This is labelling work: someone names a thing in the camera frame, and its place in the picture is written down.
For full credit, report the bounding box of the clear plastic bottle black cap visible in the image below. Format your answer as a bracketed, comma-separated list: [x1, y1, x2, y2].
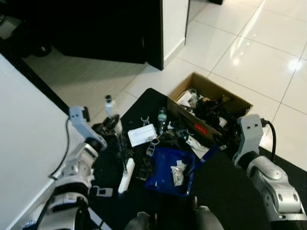
[104, 95, 121, 131]

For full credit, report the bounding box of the black floor mat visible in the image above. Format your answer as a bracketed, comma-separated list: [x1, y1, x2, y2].
[88, 88, 307, 230]

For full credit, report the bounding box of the white paper card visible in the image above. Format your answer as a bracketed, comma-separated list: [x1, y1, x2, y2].
[127, 124, 158, 148]

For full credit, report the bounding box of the small bottle with green cap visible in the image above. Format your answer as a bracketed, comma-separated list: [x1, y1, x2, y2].
[157, 107, 169, 134]

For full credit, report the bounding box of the crumpled paper wrapper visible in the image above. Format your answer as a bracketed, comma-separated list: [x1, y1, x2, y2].
[170, 160, 188, 187]

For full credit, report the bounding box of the small grey tag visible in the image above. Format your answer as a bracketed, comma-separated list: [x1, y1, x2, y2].
[92, 186, 114, 198]

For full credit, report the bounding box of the brown cardboard box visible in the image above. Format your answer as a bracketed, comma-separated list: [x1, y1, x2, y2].
[167, 72, 253, 147]

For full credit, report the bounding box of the grey robot right leg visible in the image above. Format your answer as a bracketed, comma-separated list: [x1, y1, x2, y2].
[194, 205, 226, 230]

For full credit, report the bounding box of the grey robot leg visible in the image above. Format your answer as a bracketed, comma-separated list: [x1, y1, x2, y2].
[124, 211, 155, 230]
[194, 205, 226, 230]

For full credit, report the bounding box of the grey robot left leg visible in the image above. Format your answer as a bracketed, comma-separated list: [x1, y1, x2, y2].
[124, 211, 155, 230]

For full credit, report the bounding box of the black cabinet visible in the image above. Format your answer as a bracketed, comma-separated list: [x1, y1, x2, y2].
[0, 0, 165, 71]

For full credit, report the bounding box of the black caster wheel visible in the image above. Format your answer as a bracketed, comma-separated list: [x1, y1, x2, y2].
[31, 43, 53, 58]

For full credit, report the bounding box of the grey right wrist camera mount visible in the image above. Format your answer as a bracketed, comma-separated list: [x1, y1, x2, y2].
[234, 114, 264, 164]

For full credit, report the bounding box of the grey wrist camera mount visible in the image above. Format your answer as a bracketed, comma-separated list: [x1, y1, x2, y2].
[234, 114, 264, 164]
[69, 105, 107, 149]

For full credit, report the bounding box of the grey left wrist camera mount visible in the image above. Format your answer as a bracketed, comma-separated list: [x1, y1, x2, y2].
[69, 105, 107, 149]

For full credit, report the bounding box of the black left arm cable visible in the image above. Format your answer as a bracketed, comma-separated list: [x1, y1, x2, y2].
[48, 117, 71, 181]

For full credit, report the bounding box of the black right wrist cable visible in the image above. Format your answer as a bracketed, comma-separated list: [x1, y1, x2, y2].
[261, 120, 278, 161]

